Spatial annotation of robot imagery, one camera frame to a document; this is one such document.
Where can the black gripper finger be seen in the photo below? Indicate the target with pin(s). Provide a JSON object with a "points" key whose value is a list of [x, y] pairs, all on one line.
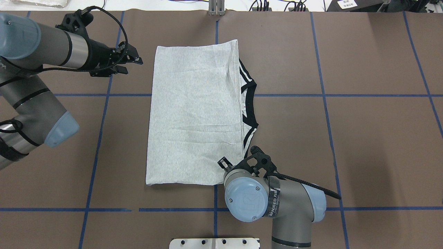
{"points": [[119, 70], [128, 54], [225, 164]]}

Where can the clear plastic bag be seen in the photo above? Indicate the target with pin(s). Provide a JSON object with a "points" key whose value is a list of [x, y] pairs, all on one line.
{"points": [[44, 3]]}

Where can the orange black cable hub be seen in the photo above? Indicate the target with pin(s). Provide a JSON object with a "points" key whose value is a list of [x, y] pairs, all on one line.
{"points": [[260, 6]]}

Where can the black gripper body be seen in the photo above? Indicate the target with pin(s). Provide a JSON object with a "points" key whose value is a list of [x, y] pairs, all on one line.
{"points": [[98, 54]]}

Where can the grey cartoon print t-shirt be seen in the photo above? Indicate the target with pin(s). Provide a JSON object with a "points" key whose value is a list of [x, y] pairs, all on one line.
{"points": [[198, 114]]}

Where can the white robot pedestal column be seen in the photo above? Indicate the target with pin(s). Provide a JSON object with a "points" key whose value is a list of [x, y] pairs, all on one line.
{"points": [[215, 243]]}

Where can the black box with label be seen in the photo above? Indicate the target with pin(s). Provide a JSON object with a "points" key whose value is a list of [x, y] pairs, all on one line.
{"points": [[356, 5]]}

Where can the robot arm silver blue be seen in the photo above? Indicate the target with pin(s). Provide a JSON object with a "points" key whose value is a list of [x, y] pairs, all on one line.
{"points": [[254, 190], [29, 48]]}

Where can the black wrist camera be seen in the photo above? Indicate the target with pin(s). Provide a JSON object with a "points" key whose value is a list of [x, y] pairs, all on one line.
{"points": [[256, 161], [76, 22]]}

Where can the aluminium frame post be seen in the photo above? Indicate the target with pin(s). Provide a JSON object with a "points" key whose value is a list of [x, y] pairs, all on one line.
{"points": [[216, 8]]}

